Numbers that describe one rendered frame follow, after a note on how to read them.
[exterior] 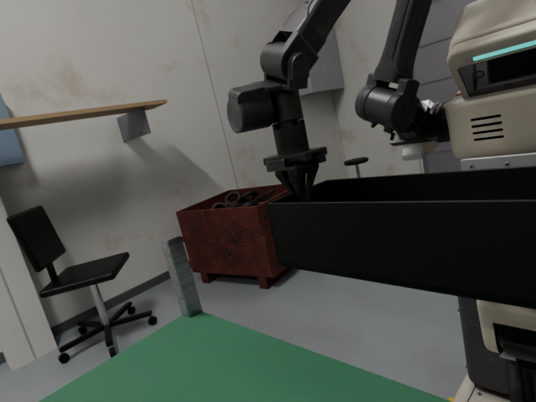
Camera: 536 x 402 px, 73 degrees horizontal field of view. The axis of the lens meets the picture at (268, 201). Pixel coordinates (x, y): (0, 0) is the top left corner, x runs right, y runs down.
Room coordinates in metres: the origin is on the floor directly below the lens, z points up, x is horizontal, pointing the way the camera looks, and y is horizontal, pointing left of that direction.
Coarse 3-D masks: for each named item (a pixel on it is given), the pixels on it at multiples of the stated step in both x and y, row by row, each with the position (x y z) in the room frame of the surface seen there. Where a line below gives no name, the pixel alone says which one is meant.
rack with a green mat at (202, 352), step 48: (192, 288) 0.62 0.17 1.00; (192, 336) 0.54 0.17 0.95; (240, 336) 0.51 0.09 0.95; (96, 384) 0.47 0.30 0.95; (144, 384) 0.44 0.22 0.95; (192, 384) 0.42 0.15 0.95; (240, 384) 0.40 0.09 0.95; (288, 384) 0.38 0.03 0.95; (336, 384) 0.36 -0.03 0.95; (384, 384) 0.34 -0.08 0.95
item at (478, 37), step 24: (480, 0) 0.69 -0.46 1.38; (504, 0) 0.65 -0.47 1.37; (528, 0) 0.61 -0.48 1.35; (456, 24) 0.70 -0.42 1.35; (480, 24) 0.65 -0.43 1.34; (504, 24) 0.61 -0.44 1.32; (528, 24) 0.58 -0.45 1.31; (456, 48) 0.66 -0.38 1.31; (480, 48) 0.63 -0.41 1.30; (504, 48) 0.61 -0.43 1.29; (528, 48) 0.59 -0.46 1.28; (456, 72) 0.68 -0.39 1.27; (480, 72) 0.66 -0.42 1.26; (504, 72) 0.64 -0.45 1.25; (528, 72) 0.62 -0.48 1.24
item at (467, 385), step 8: (464, 384) 1.05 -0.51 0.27; (472, 384) 1.03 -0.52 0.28; (464, 392) 1.01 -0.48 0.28; (472, 392) 1.00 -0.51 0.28; (480, 392) 0.99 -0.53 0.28; (488, 392) 0.99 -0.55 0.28; (496, 392) 0.98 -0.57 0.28; (456, 400) 0.99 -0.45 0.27; (464, 400) 0.98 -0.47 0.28; (472, 400) 0.97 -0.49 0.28; (480, 400) 0.96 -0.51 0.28; (488, 400) 0.96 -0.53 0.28; (496, 400) 0.95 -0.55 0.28; (504, 400) 0.94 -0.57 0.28
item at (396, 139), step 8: (424, 104) 0.79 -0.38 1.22; (432, 104) 0.82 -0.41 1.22; (416, 112) 0.77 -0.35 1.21; (424, 112) 0.78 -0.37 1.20; (416, 120) 0.77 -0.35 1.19; (424, 120) 0.77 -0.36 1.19; (408, 128) 0.79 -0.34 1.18; (416, 128) 0.78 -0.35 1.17; (424, 128) 0.78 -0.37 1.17; (392, 136) 0.86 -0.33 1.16; (400, 136) 0.84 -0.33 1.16; (408, 136) 0.80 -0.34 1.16; (416, 136) 0.79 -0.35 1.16; (424, 136) 0.79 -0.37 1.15; (432, 136) 0.78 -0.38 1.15; (392, 144) 0.85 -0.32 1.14; (400, 144) 0.84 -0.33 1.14
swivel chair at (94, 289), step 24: (24, 216) 2.43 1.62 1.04; (24, 240) 2.30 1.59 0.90; (48, 240) 2.56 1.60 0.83; (48, 264) 2.41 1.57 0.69; (96, 264) 2.63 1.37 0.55; (120, 264) 2.53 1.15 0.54; (48, 288) 2.30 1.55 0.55; (72, 288) 2.29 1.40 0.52; (96, 288) 2.52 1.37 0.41; (120, 312) 2.70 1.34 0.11; (144, 312) 2.58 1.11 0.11
